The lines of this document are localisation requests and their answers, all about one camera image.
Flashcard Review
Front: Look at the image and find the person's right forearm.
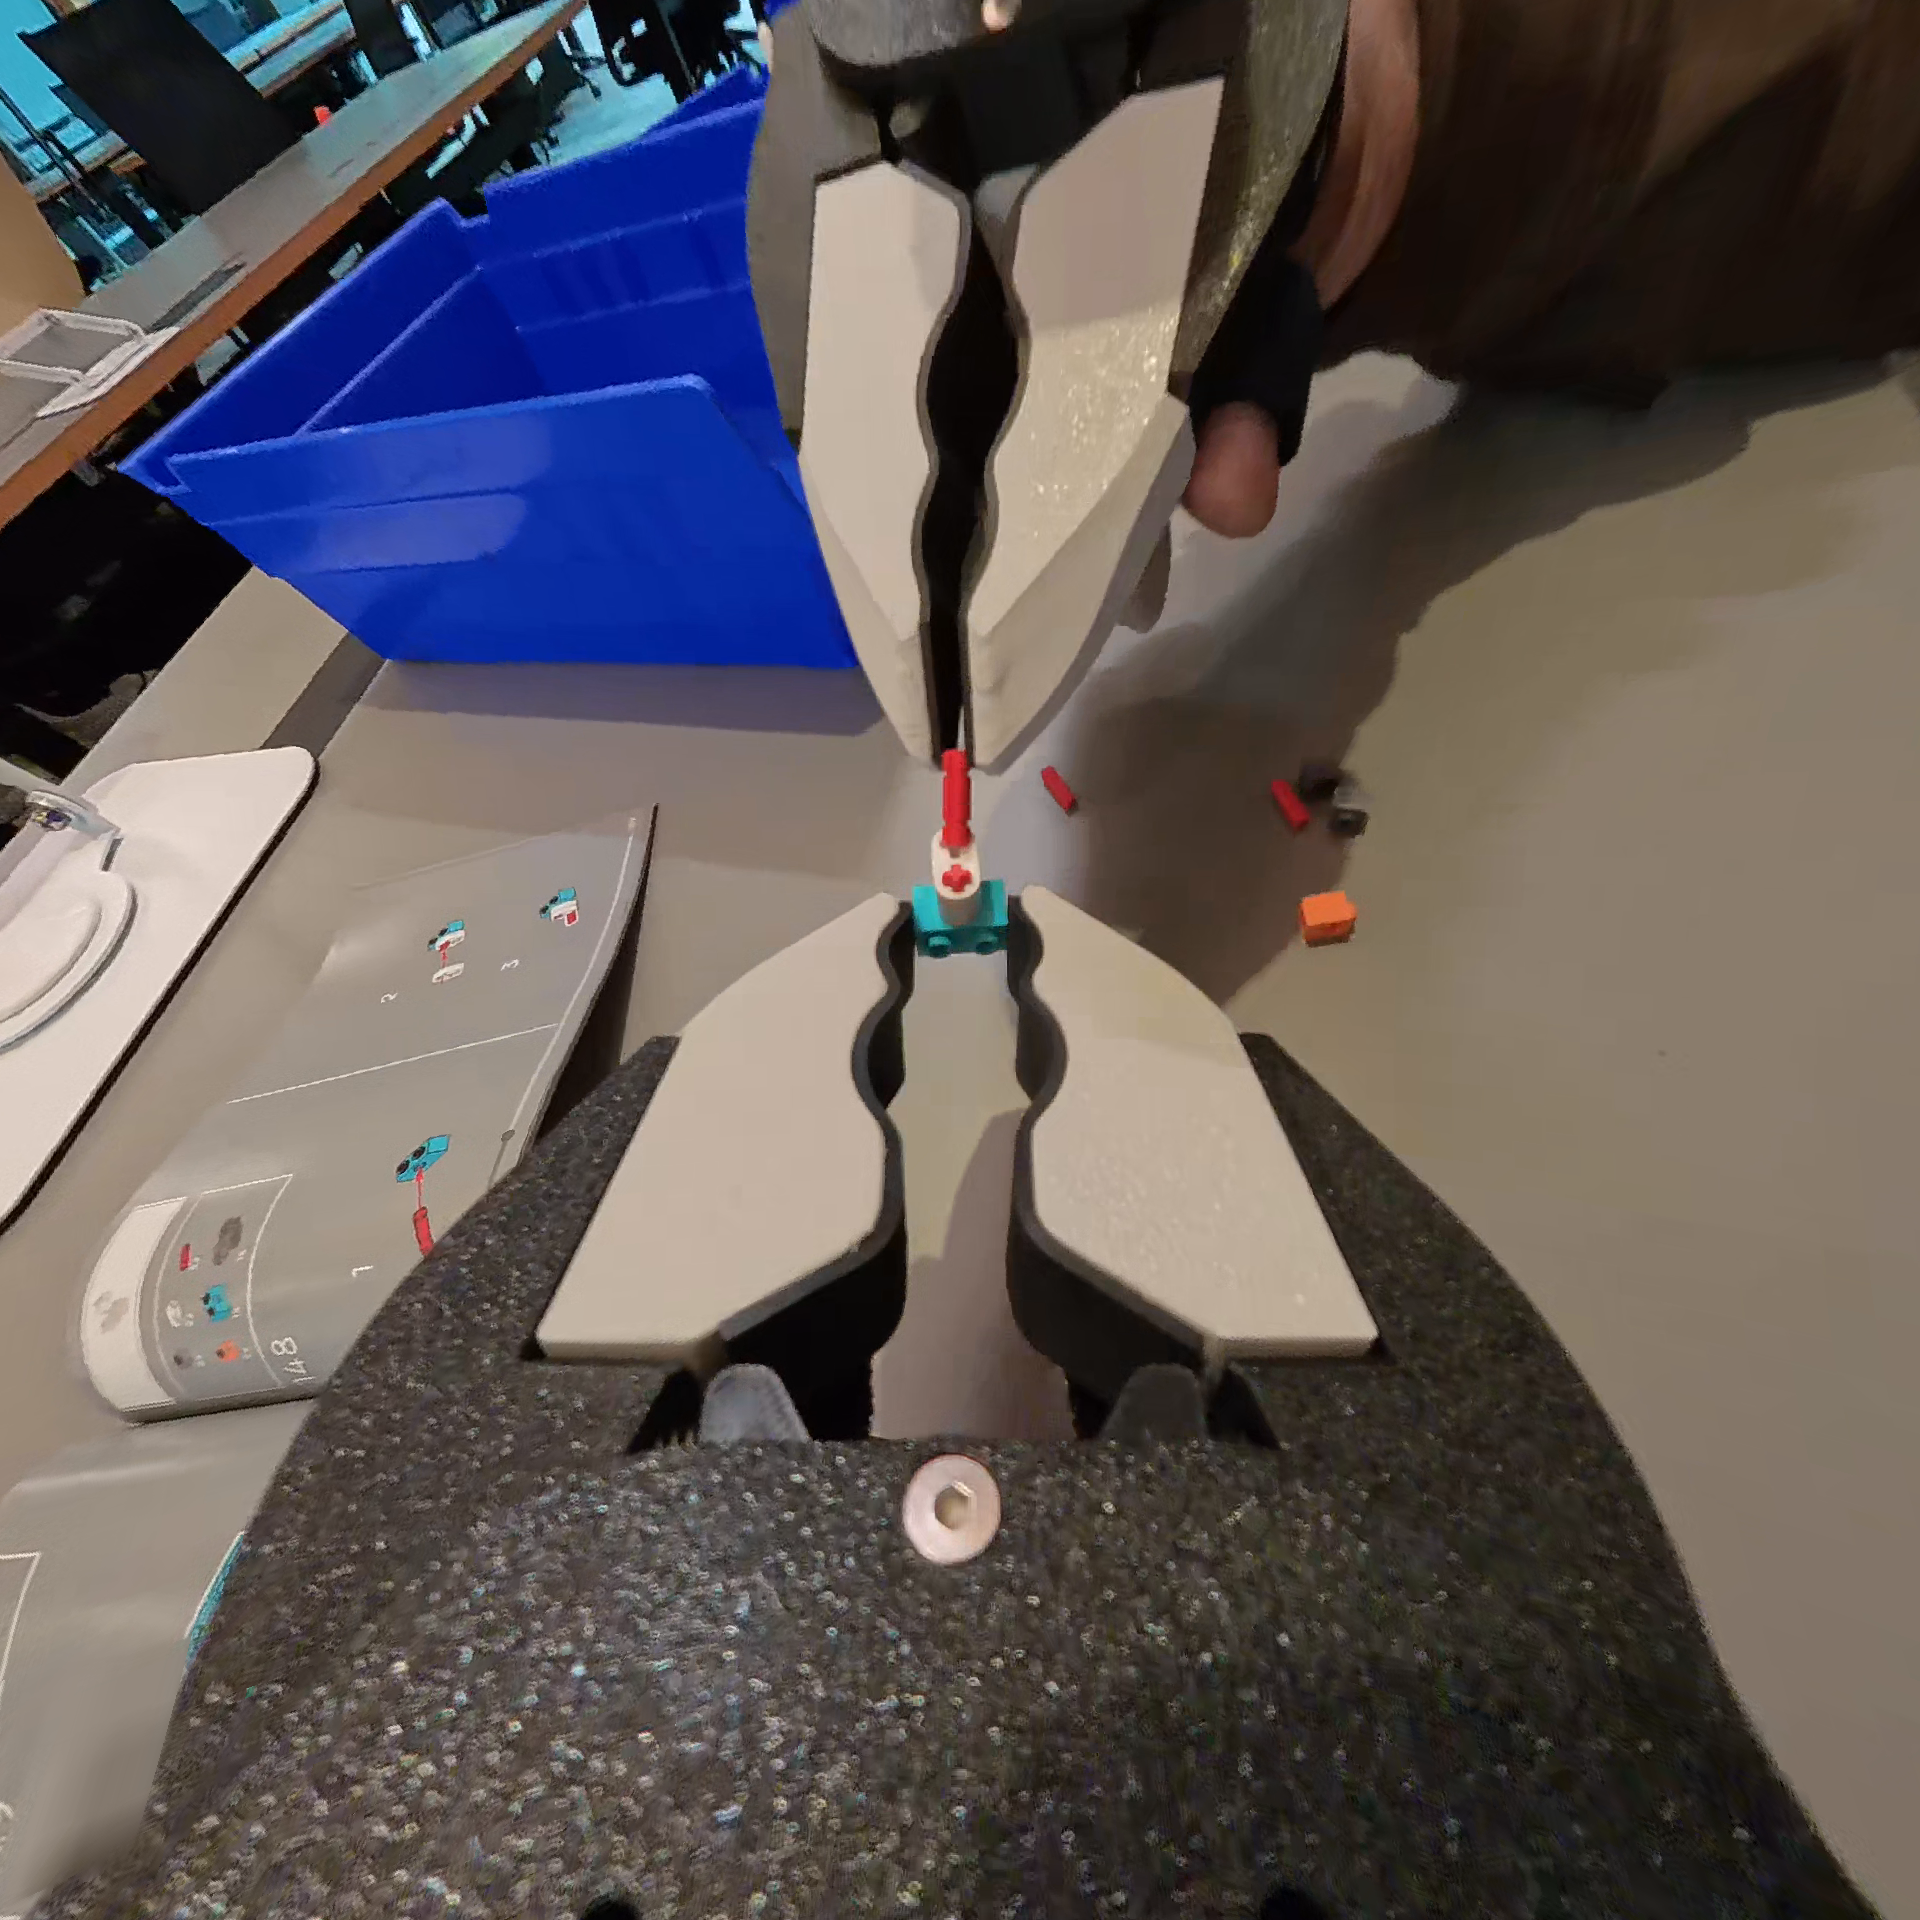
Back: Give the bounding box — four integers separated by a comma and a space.
1327, 0, 1920, 413

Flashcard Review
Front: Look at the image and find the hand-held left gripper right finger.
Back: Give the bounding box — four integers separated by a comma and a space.
1005, 885, 1383, 1366

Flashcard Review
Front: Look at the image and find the grey instruction booklet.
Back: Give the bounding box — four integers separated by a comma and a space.
0, 804, 659, 1900

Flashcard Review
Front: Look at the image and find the teal toy brick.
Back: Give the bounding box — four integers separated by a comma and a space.
909, 882, 1011, 959

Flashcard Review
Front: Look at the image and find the white flat board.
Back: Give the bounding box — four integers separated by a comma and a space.
0, 745, 320, 1224

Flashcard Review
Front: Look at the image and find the blue plastic bin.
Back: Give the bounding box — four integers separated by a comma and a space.
117, 198, 860, 669
478, 102, 804, 452
661, 64, 775, 159

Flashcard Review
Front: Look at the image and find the grey desk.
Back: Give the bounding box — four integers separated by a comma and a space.
0, 352, 1920, 1920

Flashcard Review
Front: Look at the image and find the clear plastic box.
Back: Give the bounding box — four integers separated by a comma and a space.
0, 303, 185, 452

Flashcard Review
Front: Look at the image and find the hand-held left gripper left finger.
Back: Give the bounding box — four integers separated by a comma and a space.
534, 890, 917, 1366

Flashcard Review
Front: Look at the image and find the white round stand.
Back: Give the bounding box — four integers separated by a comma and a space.
0, 796, 137, 1050

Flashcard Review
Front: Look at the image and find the wooden office table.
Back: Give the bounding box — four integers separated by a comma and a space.
0, 0, 589, 530

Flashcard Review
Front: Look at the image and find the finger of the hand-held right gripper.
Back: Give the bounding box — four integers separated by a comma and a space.
808, 159, 974, 761
964, 70, 1233, 774

